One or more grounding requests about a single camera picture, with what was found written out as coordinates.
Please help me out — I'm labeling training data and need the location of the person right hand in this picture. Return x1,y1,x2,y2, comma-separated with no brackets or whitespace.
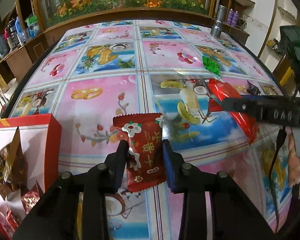
288,134,300,187

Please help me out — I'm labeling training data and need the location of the red long snack packet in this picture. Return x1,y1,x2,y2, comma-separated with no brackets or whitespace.
207,79,258,145

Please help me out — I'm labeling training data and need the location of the dark purple snack packet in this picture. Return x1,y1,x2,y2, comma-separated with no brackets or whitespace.
247,81,261,95

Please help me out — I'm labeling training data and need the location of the red white cardboard box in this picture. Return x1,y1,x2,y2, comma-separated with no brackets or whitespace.
0,114,62,239

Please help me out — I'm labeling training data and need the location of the purple spray can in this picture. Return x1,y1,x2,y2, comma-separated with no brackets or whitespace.
231,11,239,27
226,9,234,25

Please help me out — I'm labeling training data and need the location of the green candy wrapper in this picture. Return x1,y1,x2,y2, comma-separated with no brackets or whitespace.
202,56,220,76

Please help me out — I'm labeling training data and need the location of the patterned plastic tablecloth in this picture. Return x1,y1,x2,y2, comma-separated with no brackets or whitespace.
10,20,292,233

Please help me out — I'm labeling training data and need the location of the brown manly snack packet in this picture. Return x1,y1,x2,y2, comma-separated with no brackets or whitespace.
20,181,44,214

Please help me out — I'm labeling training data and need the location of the blue water bottle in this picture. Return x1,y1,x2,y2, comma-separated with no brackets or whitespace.
15,16,24,46

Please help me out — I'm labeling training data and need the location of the grey metal flashlight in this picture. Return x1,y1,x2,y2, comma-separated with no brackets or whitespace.
210,5,227,38

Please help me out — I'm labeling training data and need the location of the glass floral display cabinet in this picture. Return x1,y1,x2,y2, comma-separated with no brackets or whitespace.
31,0,218,28

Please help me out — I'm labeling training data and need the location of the dark red flower candy packet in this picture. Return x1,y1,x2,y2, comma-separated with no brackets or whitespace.
113,113,166,193

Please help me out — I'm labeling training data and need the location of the gold brown snack packet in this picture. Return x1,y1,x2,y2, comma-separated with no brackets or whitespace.
0,128,27,200

